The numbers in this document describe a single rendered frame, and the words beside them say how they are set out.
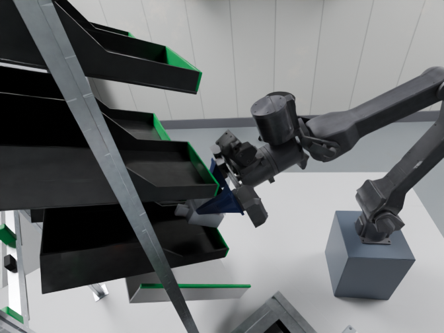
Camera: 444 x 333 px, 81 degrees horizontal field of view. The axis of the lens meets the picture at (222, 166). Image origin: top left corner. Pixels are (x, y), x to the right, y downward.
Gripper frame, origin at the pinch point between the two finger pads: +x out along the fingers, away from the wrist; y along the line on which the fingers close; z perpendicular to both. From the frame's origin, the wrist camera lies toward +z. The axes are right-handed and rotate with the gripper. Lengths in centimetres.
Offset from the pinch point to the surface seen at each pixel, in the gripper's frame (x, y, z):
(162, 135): 2.8, -11.7, 8.7
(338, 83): -151, -181, -118
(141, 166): 6.4, 0.3, 11.8
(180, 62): -5.7, 2.0, 22.5
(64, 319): 56, -15, -28
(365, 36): -177, -172, -81
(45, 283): 22.7, 9.5, 9.2
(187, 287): 12.5, 6.2, -12.1
